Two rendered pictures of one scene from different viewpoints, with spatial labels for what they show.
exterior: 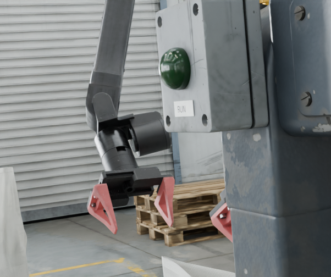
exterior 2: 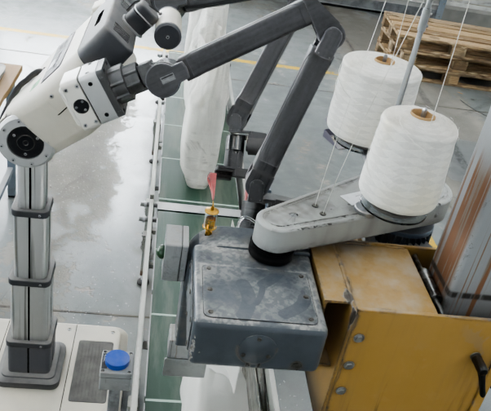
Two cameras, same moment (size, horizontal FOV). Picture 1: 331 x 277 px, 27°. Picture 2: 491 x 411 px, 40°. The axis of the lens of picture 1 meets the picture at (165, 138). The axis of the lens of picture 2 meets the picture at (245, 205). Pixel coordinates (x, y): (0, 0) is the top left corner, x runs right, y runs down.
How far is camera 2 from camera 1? 108 cm
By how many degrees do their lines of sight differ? 31
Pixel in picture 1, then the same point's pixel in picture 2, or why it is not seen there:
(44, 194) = not seen: outside the picture
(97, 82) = (236, 105)
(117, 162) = (230, 160)
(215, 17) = (170, 251)
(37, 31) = not seen: outside the picture
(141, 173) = (238, 172)
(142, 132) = (251, 144)
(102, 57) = (246, 89)
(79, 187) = not seen: outside the picture
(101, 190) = (212, 177)
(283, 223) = (182, 308)
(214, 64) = (165, 263)
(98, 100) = (233, 118)
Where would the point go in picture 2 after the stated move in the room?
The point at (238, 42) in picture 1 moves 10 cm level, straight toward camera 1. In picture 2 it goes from (177, 258) to (148, 284)
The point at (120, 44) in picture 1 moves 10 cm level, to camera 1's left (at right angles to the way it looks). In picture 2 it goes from (260, 83) to (229, 74)
